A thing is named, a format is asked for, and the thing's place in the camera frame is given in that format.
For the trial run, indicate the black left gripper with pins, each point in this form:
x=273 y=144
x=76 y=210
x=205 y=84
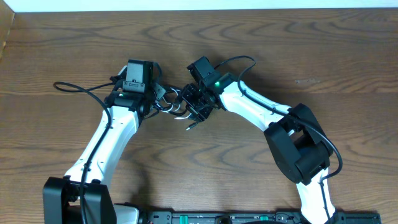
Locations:
x=158 y=92

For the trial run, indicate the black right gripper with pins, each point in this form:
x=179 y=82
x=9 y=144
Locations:
x=186 y=94

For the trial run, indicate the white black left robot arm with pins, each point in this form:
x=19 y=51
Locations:
x=82 y=194

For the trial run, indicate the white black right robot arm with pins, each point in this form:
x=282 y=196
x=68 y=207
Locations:
x=297 y=143

